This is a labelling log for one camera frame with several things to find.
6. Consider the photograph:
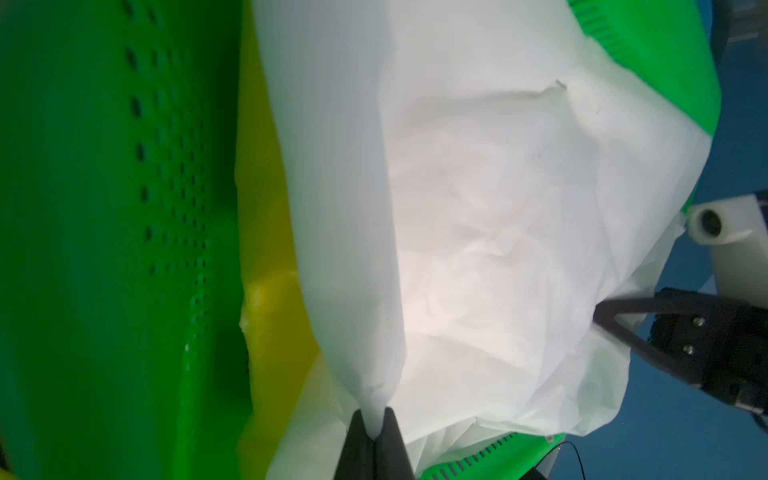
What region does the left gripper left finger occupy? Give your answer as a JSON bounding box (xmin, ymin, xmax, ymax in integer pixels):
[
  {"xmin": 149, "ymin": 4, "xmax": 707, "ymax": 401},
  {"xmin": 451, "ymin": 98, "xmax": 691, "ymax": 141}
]
[{"xmin": 333, "ymin": 410, "xmax": 376, "ymax": 480}]

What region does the green plastic basket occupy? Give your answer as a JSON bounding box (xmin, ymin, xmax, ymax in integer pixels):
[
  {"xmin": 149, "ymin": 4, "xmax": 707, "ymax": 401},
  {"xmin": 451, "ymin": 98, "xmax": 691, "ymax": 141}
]
[{"xmin": 1, "ymin": 1, "xmax": 721, "ymax": 479}]

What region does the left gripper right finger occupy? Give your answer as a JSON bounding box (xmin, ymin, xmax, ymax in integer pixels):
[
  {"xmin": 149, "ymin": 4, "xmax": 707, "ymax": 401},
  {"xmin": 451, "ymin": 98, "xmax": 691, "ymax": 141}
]
[{"xmin": 374, "ymin": 407, "xmax": 415, "ymax": 480}]

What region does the white raincoat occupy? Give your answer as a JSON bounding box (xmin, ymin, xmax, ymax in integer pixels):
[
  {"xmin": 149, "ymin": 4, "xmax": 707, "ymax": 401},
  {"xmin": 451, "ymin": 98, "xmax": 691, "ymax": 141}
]
[{"xmin": 252, "ymin": 1, "xmax": 712, "ymax": 479}]

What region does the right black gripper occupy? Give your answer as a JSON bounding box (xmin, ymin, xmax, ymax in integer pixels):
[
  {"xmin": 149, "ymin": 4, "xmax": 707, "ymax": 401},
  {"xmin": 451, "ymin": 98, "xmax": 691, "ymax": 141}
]
[{"xmin": 593, "ymin": 288, "xmax": 767, "ymax": 416}]

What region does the yellow raincoat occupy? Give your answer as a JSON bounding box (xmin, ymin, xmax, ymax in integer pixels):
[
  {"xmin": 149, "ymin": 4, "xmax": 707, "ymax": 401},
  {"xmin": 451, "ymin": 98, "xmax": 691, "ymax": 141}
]
[{"xmin": 234, "ymin": 1, "xmax": 318, "ymax": 479}]

